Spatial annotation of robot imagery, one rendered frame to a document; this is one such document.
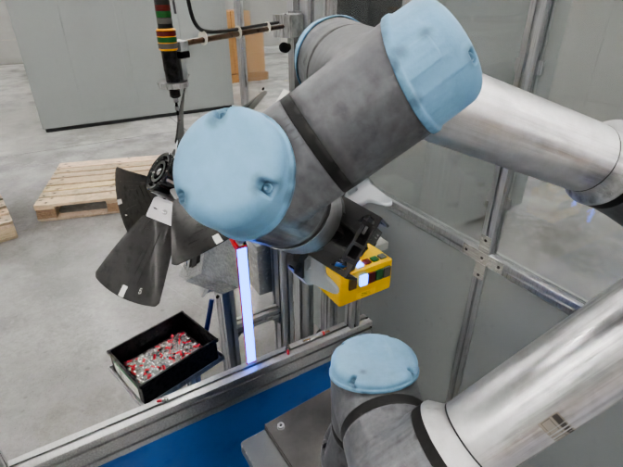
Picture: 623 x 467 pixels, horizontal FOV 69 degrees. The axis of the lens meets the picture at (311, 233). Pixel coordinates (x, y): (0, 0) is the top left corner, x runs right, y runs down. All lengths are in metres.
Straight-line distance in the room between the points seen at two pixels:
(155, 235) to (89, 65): 5.44
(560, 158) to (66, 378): 2.38
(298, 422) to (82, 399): 1.72
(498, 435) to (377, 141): 0.34
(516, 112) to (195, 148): 0.30
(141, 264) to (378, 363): 0.86
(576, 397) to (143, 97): 6.58
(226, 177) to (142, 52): 6.50
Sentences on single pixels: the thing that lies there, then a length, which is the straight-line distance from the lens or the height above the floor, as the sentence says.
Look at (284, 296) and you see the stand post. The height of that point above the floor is 0.65.
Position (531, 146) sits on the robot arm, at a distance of 0.48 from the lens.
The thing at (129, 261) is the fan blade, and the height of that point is 1.01.
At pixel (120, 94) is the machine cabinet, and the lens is 6.76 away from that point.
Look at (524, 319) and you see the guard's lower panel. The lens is 1.38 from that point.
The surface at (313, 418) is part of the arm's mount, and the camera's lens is 0.84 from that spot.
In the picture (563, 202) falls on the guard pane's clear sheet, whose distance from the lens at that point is 1.22.
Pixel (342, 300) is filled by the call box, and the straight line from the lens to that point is 1.11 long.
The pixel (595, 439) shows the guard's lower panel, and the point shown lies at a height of 0.67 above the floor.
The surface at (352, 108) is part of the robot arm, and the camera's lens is 0.27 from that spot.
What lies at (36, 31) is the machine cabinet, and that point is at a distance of 6.59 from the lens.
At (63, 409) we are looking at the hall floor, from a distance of 2.44.
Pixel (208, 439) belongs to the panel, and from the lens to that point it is 1.26.
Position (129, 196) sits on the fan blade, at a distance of 1.56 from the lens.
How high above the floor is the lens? 1.68
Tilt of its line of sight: 29 degrees down
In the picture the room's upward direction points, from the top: straight up
